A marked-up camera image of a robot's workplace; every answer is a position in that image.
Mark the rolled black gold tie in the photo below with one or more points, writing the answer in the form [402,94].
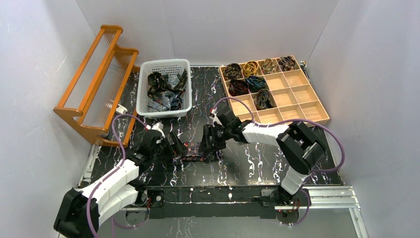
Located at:
[232,72]

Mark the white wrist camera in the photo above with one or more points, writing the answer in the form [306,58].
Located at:
[213,116]
[157,127]

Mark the rolled grey striped tie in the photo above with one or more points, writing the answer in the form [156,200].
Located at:
[262,100]

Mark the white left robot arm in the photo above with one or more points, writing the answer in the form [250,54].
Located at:
[83,211]

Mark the aluminium frame rail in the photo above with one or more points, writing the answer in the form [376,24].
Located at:
[310,197]

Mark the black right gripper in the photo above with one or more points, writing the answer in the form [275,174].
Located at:
[212,138]

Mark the light wooden compartment tray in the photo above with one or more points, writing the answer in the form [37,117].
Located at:
[291,95]

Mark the rolled brown patterned tie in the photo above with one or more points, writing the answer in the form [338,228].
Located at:
[269,66]

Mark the rolled dark striped tie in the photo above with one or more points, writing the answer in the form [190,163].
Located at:
[287,63]

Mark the orange wooden rack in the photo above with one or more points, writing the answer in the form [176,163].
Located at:
[90,101]

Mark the pile of ties in basket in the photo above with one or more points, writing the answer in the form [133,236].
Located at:
[166,91]

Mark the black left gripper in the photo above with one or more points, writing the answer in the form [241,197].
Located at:
[171,145]

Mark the rolled blue patterned tie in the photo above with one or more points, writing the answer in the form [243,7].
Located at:
[255,83]

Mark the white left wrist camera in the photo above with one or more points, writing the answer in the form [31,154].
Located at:
[157,127]

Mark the white plastic basket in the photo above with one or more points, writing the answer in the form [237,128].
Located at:
[167,66]

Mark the rolled yellow tie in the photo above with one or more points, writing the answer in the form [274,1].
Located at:
[250,68]

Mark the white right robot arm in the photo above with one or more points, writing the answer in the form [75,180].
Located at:
[299,145]

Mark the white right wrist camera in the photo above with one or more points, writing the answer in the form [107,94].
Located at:
[213,116]

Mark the rolled maroon tie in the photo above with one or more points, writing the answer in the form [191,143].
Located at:
[238,87]

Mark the white plug on table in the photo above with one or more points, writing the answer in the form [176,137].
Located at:
[121,109]

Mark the dark paisley red-dotted tie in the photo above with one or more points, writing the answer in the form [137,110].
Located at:
[193,152]

